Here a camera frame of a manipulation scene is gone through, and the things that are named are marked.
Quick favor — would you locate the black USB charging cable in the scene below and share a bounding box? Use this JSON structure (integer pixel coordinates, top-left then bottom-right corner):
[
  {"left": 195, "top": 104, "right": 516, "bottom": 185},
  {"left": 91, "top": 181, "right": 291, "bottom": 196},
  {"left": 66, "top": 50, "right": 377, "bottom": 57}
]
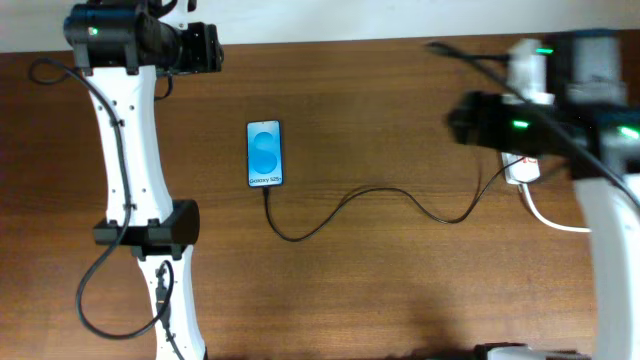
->
[{"left": 262, "top": 155, "right": 526, "bottom": 243}]

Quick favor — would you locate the blue Galaxy smartphone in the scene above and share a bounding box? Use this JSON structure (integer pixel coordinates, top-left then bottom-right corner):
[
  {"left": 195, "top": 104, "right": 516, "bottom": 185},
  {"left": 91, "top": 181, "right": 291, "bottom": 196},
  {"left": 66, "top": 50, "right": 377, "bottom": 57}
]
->
[{"left": 246, "top": 120, "right": 284, "bottom": 188}]

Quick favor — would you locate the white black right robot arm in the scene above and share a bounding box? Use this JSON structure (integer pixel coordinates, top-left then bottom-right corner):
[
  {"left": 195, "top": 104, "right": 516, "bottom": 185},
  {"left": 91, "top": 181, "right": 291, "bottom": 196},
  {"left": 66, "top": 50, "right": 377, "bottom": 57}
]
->
[{"left": 430, "top": 29, "right": 639, "bottom": 359}]

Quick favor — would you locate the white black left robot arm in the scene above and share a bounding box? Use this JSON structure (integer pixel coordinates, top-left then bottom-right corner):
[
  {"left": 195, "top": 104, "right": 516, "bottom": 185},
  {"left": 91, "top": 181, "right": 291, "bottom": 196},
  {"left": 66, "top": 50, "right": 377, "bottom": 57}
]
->
[{"left": 63, "top": 0, "right": 224, "bottom": 359}]

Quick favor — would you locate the white power strip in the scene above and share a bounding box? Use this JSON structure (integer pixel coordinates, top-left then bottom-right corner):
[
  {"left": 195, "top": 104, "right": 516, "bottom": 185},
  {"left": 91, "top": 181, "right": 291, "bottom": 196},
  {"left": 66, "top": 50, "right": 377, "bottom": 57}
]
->
[{"left": 501, "top": 153, "right": 541, "bottom": 185}]

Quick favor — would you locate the white power strip cord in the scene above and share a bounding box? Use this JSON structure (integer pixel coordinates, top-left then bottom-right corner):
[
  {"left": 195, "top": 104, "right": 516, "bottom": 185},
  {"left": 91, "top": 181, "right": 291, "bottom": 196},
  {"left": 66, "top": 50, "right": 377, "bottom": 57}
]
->
[{"left": 519, "top": 182, "right": 594, "bottom": 234}]

